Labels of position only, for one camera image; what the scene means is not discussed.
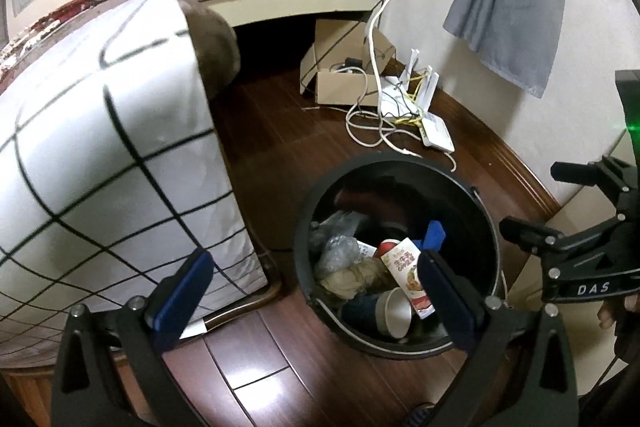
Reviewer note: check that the beige paper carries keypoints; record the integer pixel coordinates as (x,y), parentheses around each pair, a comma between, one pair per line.
(346,284)

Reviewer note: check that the white power adapter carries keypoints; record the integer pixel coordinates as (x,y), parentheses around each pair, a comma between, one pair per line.
(434,133)

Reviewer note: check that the red white paper cup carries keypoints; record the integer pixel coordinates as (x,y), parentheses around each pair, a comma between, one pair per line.
(386,246)

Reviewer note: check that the cardboard box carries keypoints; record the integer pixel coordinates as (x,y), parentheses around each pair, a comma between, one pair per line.
(337,69)

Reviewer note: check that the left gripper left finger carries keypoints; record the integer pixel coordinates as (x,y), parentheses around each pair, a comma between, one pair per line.
(87,389)

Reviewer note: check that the blue paper cup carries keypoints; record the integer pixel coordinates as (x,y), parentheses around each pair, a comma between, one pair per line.
(387,314)

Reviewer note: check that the black round trash bin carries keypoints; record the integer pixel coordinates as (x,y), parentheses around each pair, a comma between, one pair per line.
(400,195)

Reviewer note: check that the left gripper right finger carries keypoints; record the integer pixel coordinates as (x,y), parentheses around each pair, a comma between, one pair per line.
(518,369)

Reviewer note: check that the white grid tablecloth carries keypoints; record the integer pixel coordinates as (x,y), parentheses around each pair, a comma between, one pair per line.
(112,173)

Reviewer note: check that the person hand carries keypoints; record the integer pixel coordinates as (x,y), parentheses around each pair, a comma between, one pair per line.
(607,314)

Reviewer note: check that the clear plastic wrap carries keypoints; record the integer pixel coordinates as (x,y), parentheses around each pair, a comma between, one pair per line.
(333,241)

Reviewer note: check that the food carton box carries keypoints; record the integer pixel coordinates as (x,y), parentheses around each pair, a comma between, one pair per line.
(402,263)

